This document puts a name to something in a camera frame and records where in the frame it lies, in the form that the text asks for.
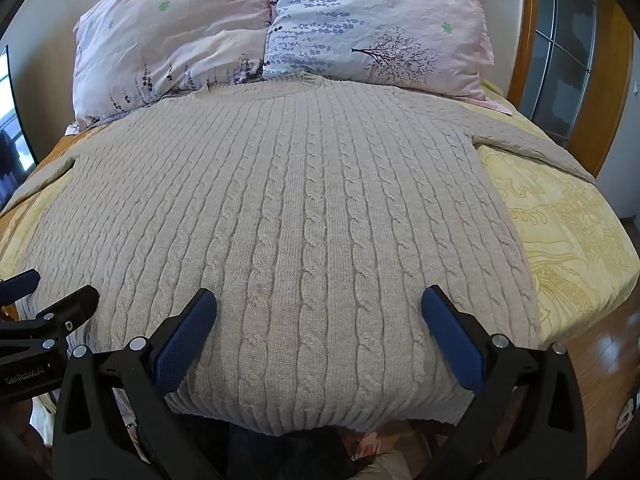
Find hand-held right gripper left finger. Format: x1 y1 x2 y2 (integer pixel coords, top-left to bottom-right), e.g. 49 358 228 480
52 288 221 480

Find wooden framed glass door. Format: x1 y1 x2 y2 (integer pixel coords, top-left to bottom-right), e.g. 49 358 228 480
507 0 636 181

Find pink floral pillow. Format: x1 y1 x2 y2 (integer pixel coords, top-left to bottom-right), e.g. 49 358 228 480
65 0 273 133

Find person's dark trouser legs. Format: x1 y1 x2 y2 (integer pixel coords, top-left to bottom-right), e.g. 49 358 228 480
226 422 359 480

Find white and black slipper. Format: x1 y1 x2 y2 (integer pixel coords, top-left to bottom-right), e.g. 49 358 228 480
614 397 640 432

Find beige cable-knit sweater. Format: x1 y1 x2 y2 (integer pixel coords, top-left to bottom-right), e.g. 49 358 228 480
0 72 598 436

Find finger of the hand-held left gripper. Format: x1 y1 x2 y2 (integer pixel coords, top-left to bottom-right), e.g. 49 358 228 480
0 285 100 351
0 269 42 307

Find white patterned cloth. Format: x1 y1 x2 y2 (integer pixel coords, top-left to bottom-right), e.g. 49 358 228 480
262 0 513 115

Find black framed screen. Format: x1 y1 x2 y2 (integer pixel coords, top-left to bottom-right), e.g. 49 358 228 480
0 45 39 206

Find yellow patterned bed sheet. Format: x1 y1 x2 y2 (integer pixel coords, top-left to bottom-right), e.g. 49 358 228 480
0 80 640 411

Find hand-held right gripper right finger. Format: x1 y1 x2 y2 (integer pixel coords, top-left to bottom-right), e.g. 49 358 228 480
421 285 587 480

